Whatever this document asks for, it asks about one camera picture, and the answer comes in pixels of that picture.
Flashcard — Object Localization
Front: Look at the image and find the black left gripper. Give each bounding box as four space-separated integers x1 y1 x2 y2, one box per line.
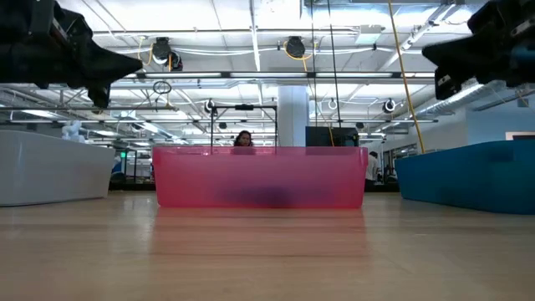
18 0 143 108

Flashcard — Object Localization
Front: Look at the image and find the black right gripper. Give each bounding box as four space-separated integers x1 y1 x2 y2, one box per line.
421 0 522 100

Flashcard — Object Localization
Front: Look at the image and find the grey plastic bin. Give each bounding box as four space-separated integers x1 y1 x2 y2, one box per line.
0 129 117 207

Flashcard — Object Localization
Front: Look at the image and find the teal plastic bin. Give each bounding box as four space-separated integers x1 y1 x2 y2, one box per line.
395 139 535 216

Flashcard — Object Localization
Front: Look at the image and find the person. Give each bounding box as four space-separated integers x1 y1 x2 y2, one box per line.
364 150 380 193
232 130 255 148

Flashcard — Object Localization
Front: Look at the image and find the long ceiling light bar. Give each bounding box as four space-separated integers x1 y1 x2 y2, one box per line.
125 71 436 81

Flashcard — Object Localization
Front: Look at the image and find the pink translucent plastic bin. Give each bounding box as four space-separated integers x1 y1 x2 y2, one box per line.
151 145 369 209

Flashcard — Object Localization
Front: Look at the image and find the black monitor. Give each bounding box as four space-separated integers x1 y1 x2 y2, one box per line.
304 125 360 148

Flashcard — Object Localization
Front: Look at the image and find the white pillar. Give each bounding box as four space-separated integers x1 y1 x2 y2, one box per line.
277 85 311 147

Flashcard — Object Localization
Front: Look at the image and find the silver ventilation duct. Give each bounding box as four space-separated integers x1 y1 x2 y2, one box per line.
417 81 509 117

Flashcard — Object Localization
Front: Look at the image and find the black ceiling cable reel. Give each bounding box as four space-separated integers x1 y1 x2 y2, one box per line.
150 36 184 72
283 35 308 60

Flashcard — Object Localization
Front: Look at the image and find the yellow hanging cable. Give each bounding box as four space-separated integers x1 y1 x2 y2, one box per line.
386 0 426 155

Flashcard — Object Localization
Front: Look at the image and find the white framed wall panel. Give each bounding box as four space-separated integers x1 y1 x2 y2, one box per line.
504 130 535 141

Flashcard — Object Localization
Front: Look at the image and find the black gantry frame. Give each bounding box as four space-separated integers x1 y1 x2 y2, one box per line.
209 104 279 148

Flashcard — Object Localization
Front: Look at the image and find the thin black hanging cable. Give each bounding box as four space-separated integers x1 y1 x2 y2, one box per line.
309 0 316 127

